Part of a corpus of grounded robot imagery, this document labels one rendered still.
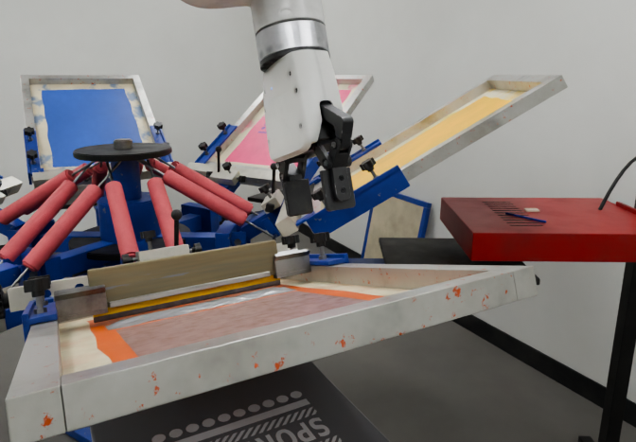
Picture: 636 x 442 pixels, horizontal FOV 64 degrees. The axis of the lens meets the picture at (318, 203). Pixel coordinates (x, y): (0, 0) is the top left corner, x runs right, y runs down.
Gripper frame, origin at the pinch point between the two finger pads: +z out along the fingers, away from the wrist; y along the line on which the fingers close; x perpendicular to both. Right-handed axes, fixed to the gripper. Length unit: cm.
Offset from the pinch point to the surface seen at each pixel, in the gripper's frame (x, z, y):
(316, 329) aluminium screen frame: -3.4, 12.4, 1.9
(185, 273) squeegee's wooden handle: -3, 9, -56
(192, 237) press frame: 17, 4, -128
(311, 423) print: 11, 39, -37
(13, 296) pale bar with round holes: -34, 9, -80
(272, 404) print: 7, 36, -45
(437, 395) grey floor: 133, 104, -161
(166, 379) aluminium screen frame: -18.2, 12.9, 1.9
